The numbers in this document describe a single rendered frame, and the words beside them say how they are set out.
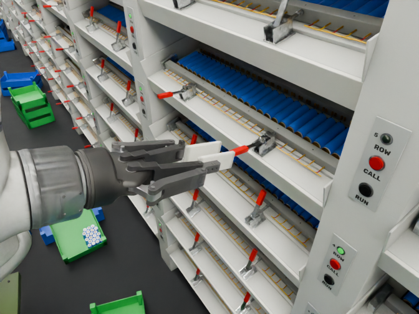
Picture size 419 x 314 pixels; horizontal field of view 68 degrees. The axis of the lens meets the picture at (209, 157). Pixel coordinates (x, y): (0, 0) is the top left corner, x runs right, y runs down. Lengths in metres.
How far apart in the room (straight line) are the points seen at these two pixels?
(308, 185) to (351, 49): 0.21
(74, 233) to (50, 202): 1.35
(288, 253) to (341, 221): 0.21
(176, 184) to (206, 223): 0.58
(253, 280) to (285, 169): 0.40
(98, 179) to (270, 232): 0.43
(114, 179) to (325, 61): 0.30
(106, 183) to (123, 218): 1.39
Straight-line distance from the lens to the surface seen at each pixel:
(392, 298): 0.65
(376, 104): 0.40
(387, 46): 0.38
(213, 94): 0.72
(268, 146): 0.58
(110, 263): 1.61
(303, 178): 0.54
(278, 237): 0.70
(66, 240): 1.71
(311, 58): 0.45
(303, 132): 0.59
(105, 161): 0.39
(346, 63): 0.43
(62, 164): 0.37
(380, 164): 0.41
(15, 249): 1.25
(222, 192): 0.79
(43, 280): 1.67
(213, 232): 0.96
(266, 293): 0.86
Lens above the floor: 1.28
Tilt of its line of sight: 37 degrees down
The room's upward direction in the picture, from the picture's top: straight up
